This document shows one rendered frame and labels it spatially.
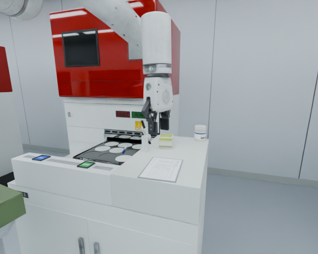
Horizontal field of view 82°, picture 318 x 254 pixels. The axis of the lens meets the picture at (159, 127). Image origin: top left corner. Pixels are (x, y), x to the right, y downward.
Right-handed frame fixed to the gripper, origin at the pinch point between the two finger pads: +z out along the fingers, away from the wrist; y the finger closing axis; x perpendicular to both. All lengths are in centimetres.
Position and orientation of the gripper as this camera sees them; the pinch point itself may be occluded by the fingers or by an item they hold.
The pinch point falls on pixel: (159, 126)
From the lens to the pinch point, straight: 57.4
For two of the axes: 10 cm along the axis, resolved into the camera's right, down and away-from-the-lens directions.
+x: -8.4, -1.0, 5.4
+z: 0.3, 9.8, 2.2
